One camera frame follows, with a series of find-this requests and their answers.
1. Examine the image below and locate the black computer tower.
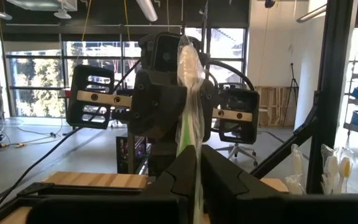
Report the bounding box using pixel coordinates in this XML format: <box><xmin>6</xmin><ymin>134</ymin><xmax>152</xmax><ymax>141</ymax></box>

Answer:
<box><xmin>116</xmin><ymin>135</ymin><xmax>151</xmax><ymax>175</ymax></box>

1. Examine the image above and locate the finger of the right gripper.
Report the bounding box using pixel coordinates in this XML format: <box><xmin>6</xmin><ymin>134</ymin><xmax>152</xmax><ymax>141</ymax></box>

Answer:
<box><xmin>202</xmin><ymin>79</ymin><xmax>216</xmax><ymax>142</ymax></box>
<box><xmin>128</xmin><ymin>68</ymin><xmax>180</xmax><ymax>141</ymax></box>

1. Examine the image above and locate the black tripod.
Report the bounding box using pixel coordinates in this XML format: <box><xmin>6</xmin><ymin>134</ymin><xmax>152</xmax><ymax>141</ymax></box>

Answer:
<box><xmin>282</xmin><ymin>62</ymin><xmax>300</xmax><ymax>129</ymax></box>

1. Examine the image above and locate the orange white toothbrush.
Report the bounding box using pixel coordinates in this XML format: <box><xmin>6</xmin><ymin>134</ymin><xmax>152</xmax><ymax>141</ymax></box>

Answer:
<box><xmin>336</xmin><ymin>147</ymin><xmax>356</xmax><ymax>194</ymax></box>

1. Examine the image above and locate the yellow hanging cable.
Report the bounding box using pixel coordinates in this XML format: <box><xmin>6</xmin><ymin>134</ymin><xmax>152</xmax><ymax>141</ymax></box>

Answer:
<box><xmin>75</xmin><ymin>0</ymin><xmax>93</xmax><ymax>68</ymax></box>
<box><xmin>123</xmin><ymin>0</ymin><xmax>131</xmax><ymax>42</ymax></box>

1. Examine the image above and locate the wooden crate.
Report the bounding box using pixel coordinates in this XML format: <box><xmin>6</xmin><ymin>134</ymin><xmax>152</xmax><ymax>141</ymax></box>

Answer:
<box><xmin>255</xmin><ymin>85</ymin><xmax>297</xmax><ymax>128</ymax></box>

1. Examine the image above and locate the white base office chair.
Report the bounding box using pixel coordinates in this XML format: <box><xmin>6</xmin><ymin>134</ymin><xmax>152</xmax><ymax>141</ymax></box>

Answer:
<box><xmin>215</xmin><ymin>142</ymin><xmax>259</xmax><ymax>167</ymax></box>

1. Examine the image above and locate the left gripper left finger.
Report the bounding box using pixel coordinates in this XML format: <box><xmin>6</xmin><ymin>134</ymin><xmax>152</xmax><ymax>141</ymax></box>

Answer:
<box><xmin>26</xmin><ymin>144</ymin><xmax>198</xmax><ymax>224</ymax></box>

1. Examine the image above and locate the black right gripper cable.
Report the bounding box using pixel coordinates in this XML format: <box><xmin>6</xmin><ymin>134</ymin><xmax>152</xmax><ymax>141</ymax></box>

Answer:
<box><xmin>206</xmin><ymin>60</ymin><xmax>256</xmax><ymax>91</ymax></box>

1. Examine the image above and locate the black floor cable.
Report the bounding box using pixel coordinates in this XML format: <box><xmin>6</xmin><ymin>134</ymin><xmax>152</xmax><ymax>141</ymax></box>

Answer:
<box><xmin>0</xmin><ymin>126</ymin><xmax>82</xmax><ymax>212</ymax></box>

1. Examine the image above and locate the purple white toothbrush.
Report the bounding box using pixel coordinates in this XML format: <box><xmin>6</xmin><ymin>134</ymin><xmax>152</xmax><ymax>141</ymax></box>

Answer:
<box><xmin>284</xmin><ymin>143</ymin><xmax>306</xmax><ymax>195</ymax></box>

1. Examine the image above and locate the white floor cable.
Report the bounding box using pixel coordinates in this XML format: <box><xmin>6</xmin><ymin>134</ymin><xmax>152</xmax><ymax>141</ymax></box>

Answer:
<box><xmin>0</xmin><ymin>116</ymin><xmax>65</xmax><ymax>151</ymax></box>

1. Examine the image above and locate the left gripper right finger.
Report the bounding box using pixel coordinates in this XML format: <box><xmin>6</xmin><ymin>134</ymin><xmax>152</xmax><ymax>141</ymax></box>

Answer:
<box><xmin>201</xmin><ymin>144</ymin><xmax>358</xmax><ymax>224</ymax></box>

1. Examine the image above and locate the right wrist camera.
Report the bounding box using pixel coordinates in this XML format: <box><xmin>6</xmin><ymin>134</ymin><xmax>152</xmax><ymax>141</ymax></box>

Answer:
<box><xmin>140</xmin><ymin>30</ymin><xmax>204</xmax><ymax>74</ymax></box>

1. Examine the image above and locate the black aluminium frame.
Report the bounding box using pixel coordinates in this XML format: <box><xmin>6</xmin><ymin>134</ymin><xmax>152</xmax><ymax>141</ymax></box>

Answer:
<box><xmin>0</xmin><ymin>0</ymin><xmax>356</xmax><ymax>224</ymax></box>

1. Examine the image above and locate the green white toothbrush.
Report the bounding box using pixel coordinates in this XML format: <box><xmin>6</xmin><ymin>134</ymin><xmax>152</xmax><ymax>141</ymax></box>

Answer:
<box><xmin>175</xmin><ymin>34</ymin><xmax>206</xmax><ymax>224</ymax></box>

